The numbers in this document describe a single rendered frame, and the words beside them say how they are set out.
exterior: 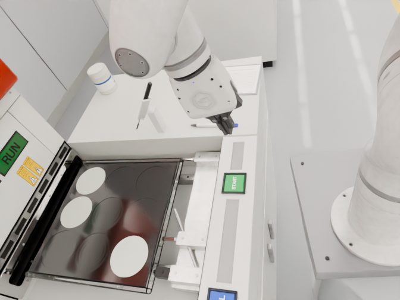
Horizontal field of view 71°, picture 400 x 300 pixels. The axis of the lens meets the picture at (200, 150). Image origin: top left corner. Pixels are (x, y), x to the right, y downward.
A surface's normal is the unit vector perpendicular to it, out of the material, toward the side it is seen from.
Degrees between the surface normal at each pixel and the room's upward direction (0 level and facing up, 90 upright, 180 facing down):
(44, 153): 90
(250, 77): 0
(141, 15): 80
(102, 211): 0
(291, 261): 0
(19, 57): 90
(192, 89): 88
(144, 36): 93
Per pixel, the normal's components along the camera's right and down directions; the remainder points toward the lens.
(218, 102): -0.13, 0.77
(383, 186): -0.73, 0.63
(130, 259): -0.26, -0.62
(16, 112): 0.95, -0.03
